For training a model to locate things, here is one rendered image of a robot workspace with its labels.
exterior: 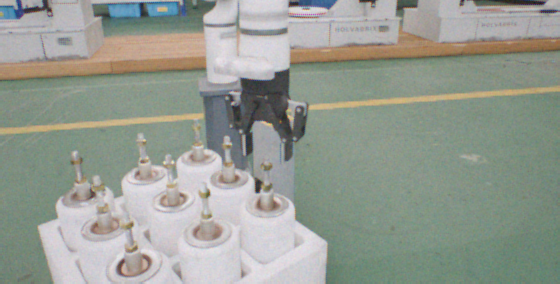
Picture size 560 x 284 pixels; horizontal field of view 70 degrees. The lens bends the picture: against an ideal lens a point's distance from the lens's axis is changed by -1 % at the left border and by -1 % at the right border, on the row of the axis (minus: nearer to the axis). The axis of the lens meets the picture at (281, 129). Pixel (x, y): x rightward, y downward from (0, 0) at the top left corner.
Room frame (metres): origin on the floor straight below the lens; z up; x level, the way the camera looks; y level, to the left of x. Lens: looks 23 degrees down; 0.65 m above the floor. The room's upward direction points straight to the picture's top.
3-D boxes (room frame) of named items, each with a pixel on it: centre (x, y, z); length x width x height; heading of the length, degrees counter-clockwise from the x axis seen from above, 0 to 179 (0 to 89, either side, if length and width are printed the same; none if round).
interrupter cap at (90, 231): (0.53, 0.28, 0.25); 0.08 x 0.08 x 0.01
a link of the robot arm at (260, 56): (0.58, 0.03, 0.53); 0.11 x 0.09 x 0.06; 154
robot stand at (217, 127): (1.18, 0.18, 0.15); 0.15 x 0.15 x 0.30; 12
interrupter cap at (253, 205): (0.59, 0.03, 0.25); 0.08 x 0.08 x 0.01
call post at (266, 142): (0.85, 0.02, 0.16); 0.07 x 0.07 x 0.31; 40
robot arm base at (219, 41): (1.18, 0.18, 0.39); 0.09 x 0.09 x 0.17; 12
